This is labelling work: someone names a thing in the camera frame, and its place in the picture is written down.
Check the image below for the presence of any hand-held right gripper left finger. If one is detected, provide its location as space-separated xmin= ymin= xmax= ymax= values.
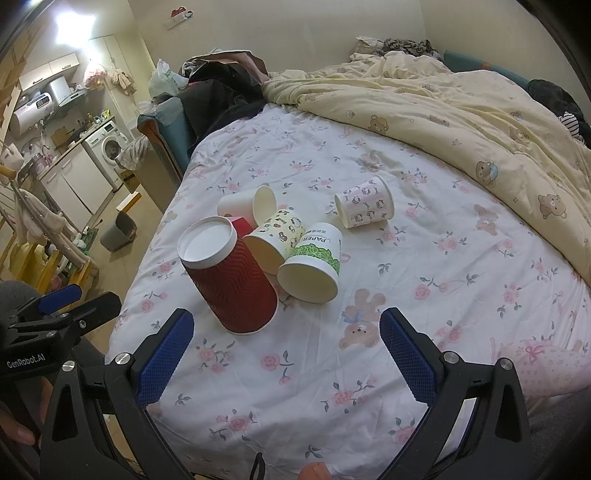
xmin=39 ymin=308 xmax=195 ymax=480

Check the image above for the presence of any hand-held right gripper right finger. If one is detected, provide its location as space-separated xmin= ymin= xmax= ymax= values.
xmin=379 ymin=307 xmax=532 ymax=480

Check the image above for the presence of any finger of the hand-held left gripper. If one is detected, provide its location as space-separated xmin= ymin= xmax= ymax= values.
xmin=7 ymin=284 xmax=83 ymax=330
xmin=11 ymin=292 xmax=122 ymax=343

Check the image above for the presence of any white green leaf paper cup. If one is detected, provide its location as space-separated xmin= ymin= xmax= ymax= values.
xmin=276 ymin=222 xmax=345 ymax=305

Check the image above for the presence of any cream cartoon print paper cup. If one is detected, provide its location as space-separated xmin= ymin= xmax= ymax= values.
xmin=243 ymin=209 xmax=306 ymax=278

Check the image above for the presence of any pink cartoon print paper cup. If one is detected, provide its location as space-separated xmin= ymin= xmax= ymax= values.
xmin=334 ymin=175 xmax=396 ymax=230

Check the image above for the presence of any plain white paper cup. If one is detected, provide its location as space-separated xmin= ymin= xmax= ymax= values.
xmin=217 ymin=184 xmax=277 ymax=228

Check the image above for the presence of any red ripple paper cup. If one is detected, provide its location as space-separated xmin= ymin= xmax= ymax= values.
xmin=177 ymin=216 xmax=278 ymax=336

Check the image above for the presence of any person's left hand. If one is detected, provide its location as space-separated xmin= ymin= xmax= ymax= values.
xmin=0 ymin=402 xmax=38 ymax=447

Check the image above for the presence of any person's right hand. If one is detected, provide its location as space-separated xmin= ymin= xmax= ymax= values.
xmin=298 ymin=462 xmax=332 ymax=480

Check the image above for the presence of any yellow wooden chair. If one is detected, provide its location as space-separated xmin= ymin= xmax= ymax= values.
xmin=0 ymin=237 xmax=95 ymax=297

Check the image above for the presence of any grey trash bin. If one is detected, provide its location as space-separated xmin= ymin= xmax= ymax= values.
xmin=100 ymin=212 xmax=138 ymax=252

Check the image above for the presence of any beige hanging garment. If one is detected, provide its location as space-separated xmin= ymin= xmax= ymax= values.
xmin=11 ymin=184 xmax=71 ymax=246

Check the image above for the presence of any cardboard box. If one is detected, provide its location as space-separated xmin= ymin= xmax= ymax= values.
xmin=116 ymin=191 xmax=143 ymax=213

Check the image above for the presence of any white base cabinet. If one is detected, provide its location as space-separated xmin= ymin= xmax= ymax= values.
xmin=40 ymin=145 xmax=114 ymax=228

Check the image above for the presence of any pink bow print pillow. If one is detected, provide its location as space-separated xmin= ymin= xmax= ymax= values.
xmin=498 ymin=338 xmax=591 ymax=400

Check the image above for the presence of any white washing machine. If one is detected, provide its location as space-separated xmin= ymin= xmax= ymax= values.
xmin=82 ymin=120 xmax=130 ymax=193

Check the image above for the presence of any grey patterned laundry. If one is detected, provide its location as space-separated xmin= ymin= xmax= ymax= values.
xmin=115 ymin=138 xmax=151 ymax=172

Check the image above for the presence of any white water heater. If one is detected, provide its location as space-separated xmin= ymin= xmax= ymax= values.
xmin=10 ymin=89 xmax=60 ymax=138

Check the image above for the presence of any silver range hood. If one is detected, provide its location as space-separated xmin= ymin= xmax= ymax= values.
xmin=48 ymin=76 xmax=89 ymax=108

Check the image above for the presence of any pink hanging bag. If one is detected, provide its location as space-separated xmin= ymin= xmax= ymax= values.
xmin=82 ymin=61 xmax=112 ymax=89

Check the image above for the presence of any beige hanging cloth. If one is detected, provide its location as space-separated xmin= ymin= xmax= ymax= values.
xmin=106 ymin=68 xmax=137 ymax=97

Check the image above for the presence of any dark clothes pile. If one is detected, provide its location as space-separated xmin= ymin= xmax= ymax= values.
xmin=178 ymin=51 xmax=271 ymax=154

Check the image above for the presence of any white plastic bag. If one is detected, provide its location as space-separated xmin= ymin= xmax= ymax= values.
xmin=148 ymin=58 xmax=190 ymax=99

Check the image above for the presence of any yellow bear print duvet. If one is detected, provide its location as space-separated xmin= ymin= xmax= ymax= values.
xmin=261 ymin=51 xmax=591 ymax=246

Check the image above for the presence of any ceiling light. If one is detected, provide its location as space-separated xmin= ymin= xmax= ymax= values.
xmin=54 ymin=8 xmax=96 ymax=45

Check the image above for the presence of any black white striped cloth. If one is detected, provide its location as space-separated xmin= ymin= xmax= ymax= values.
xmin=558 ymin=112 xmax=591 ymax=149

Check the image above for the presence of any dark plush blanket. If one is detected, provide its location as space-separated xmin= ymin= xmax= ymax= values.
xmin=526 ymin=79 xmax=591 ymax=136

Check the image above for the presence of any teal headboard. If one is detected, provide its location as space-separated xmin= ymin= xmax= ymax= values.
xmin=443 ymin=51 xmax=532 ymax=89

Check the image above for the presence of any dark patterned cloth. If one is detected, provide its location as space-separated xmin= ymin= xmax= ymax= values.
xmin=382 ymin=38 xmax=445 ymax=61

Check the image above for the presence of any beige pillow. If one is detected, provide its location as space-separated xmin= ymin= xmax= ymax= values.
xmin=354 ymin=36 xmax=386 ymax=59

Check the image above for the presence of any teal bed frame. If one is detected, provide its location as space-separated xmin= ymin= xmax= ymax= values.
xmin=137 ymin=96 xmax=198 ymax=186

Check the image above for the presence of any white wall cabinet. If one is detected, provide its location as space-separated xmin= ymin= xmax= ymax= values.
xmin=18 ymin=52 xmax=82 ymax=92

